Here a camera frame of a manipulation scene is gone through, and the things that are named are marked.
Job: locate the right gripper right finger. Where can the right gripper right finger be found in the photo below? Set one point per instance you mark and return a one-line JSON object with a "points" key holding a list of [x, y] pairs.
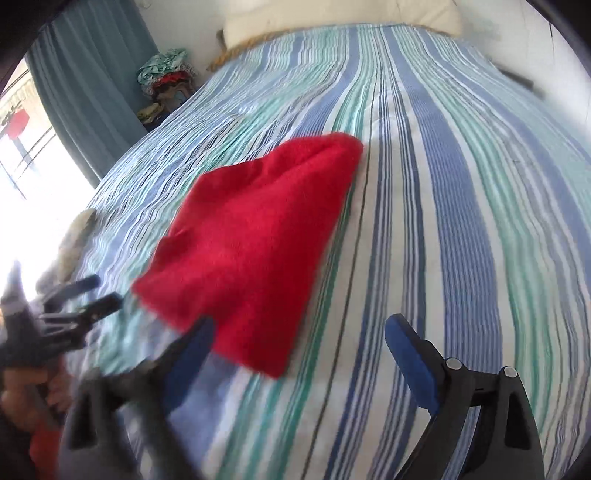
{"points": [[505, 443]]}

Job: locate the cream padded headboard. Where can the cream padded headboard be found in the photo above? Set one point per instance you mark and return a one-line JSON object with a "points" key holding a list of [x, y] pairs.
{"points": [[275, 16]]}

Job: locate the pile of colourful clothes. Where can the pile of colourful clothes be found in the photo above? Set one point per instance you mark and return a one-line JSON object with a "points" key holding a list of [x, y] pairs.
{"points": [[168, 80]]}

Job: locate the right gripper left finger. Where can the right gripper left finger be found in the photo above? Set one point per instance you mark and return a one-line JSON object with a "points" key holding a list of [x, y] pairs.
{"points": [[91, 442]]}

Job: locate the person's left hand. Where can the person's left hand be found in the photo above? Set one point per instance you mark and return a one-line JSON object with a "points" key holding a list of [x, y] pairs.
{"points": [[18, 398]]}

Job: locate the patterned beige cushion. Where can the patterned beige cushion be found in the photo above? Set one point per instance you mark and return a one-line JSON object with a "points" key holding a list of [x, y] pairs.
{"points": [[69, 252]]}

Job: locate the red sweater with white print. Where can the red sweater with white print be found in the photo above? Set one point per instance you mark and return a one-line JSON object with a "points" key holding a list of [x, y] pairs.
{"points": [[246, 244]]}

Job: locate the dark bedside table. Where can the dark bedside table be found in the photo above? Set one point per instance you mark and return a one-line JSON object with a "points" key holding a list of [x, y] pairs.
{"points": [[523, 81]]}

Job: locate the teal curtain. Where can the teal curtain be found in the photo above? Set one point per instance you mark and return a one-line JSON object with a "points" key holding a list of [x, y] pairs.
{"points": [[84, 65]]}

